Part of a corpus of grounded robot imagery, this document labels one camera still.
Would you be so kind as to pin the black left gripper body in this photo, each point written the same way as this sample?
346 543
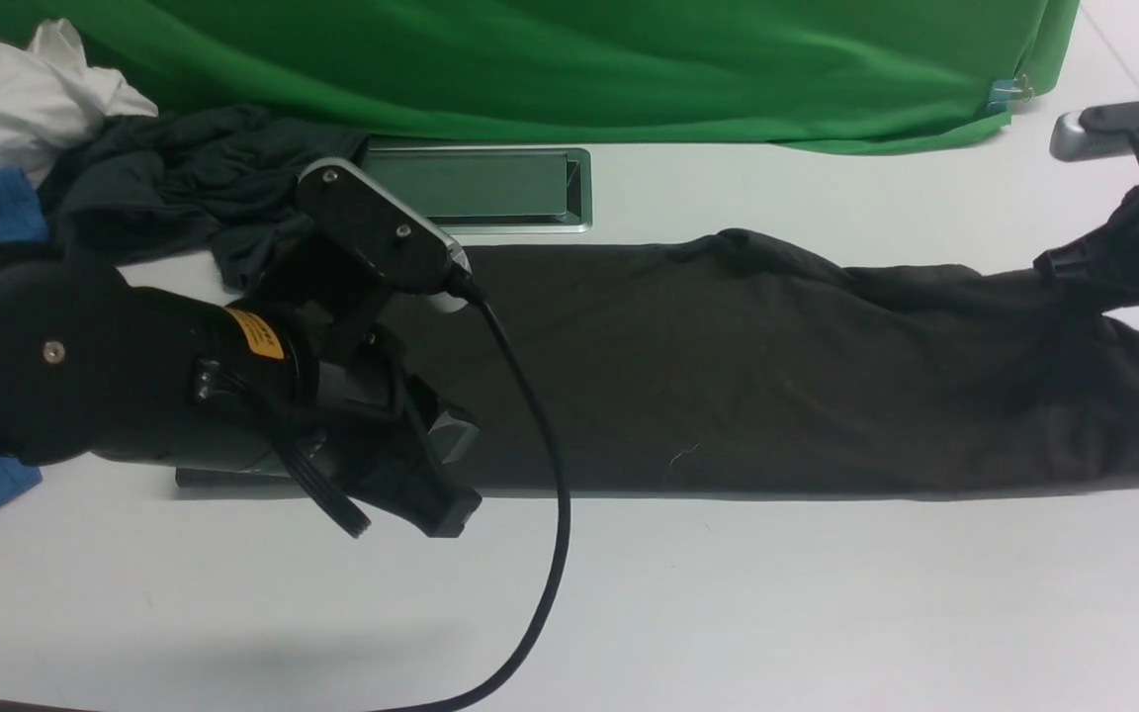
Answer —
355 401

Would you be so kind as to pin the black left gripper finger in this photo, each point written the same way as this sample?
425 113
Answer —
416 489

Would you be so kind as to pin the gray long-sleeved shirt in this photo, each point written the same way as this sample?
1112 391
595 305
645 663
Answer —
740 364

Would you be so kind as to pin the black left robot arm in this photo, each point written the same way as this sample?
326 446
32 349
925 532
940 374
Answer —
91 365

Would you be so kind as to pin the dark teal shirt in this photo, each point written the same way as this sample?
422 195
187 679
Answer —
148 188

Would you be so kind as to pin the white shirt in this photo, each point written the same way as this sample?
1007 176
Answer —
52 99

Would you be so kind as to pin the blue binder clip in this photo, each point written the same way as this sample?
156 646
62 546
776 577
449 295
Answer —
1005 95

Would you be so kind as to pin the green backdrop cloth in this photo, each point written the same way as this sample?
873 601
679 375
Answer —
857 78

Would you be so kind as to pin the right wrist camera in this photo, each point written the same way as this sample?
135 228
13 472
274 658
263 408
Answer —
1097 133

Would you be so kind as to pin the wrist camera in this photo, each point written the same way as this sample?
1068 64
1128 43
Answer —
1097 133
402 248

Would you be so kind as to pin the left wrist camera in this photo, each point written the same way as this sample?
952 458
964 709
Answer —
402 248

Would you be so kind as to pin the metal table cable tray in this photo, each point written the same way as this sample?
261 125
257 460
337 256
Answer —
490 190

